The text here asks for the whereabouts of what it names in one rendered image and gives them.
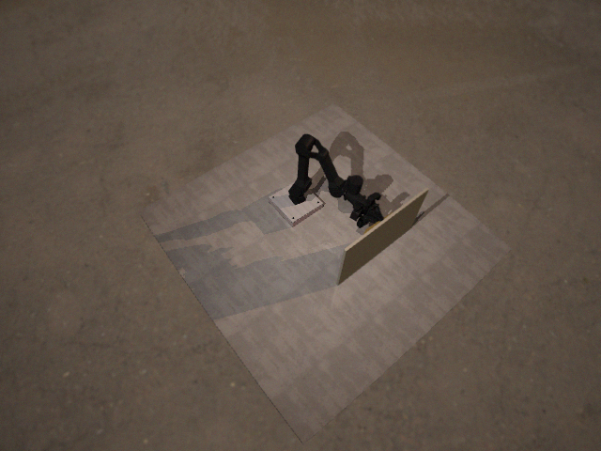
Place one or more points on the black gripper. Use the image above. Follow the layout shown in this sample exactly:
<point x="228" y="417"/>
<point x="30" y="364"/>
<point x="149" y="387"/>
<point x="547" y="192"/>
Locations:
<point x="372" y="213"/>

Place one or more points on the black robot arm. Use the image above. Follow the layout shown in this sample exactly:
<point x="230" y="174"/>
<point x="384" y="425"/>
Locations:
<point x="337" y="186"/>

